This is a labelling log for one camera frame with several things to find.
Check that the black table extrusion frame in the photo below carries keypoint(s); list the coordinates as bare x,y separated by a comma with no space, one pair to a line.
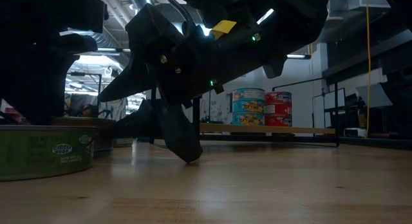
380,143

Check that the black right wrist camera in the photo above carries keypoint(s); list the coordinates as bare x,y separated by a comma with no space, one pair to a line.
151,31

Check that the small white block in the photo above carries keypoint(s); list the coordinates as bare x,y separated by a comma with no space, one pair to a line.
354,132

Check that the white panel black frame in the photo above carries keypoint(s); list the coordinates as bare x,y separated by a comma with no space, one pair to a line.
330,100

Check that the white ceiling unit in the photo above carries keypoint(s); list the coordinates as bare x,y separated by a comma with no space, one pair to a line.
370,0

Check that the grey slanted panel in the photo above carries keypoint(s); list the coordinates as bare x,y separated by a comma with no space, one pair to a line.
373,97

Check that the long ceiling light tube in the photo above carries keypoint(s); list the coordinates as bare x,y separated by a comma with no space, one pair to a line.
297,56

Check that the blue Wild Planet can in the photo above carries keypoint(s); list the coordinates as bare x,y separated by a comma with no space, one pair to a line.
101,134

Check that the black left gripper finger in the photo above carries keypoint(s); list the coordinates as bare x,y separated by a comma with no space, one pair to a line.
32,89

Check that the white draped cloth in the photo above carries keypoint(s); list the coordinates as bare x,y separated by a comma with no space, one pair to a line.
114,109

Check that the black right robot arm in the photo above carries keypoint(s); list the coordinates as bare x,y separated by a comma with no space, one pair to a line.
283,24

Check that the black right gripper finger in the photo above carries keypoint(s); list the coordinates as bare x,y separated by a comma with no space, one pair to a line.
128,82
180,134

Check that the wooden shelf black metal frame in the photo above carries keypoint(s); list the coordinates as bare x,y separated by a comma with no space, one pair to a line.
289,130

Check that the green labelled seafood can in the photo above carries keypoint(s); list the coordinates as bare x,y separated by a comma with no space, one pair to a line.
48,153
125,142

